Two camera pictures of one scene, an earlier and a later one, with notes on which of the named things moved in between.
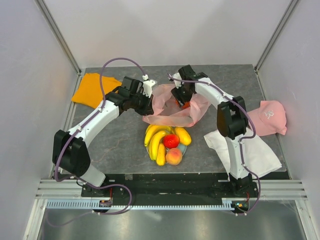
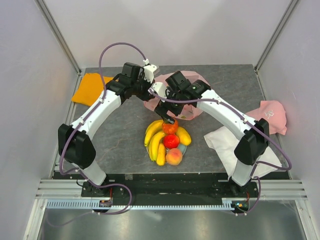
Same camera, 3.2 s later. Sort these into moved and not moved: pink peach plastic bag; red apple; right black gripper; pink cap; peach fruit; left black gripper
Moved: pink peach plastic bag; right black gripper; left black gripper
Not moved: red apple; peach fruit; pink cap
